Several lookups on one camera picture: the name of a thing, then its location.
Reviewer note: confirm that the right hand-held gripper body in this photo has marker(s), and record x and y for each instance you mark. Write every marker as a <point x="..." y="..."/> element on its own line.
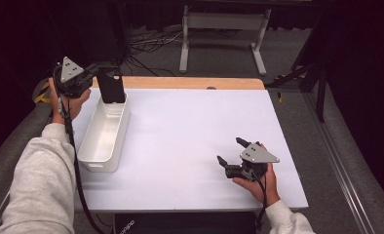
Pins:
<point x="256" y="155"/>

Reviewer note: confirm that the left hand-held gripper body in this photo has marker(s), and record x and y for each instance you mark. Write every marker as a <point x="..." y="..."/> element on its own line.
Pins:
<point x="71" y="71"/>

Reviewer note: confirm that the white plastic storage box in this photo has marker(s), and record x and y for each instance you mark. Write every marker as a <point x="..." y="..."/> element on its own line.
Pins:
<point x="104" y="136"/>

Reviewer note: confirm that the person's left hand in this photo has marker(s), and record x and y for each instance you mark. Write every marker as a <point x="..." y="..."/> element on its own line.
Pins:
<point x="71" y="107"/>

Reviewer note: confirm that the person's right hand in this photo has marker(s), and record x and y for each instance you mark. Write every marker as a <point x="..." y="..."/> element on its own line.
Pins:
<point x="266" y="190"/>

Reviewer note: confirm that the yellow black floor tape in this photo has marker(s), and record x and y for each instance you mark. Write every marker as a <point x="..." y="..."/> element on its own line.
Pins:
<point x="40" y="97"/>

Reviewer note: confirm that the small yellow floor tape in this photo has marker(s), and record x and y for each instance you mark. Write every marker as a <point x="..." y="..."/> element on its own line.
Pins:
<point x="279" y="97"/>

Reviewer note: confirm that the person's dark clothing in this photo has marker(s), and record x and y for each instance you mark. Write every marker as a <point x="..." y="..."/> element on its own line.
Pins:
<point x="186" y="224"/>

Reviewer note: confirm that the black metal stand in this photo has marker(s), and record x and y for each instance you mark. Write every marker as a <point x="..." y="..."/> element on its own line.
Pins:
<point x="320" y="97"/>

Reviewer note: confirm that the white metal stand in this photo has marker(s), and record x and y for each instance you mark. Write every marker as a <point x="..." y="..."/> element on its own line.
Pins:
<point x="224" y="21"/>

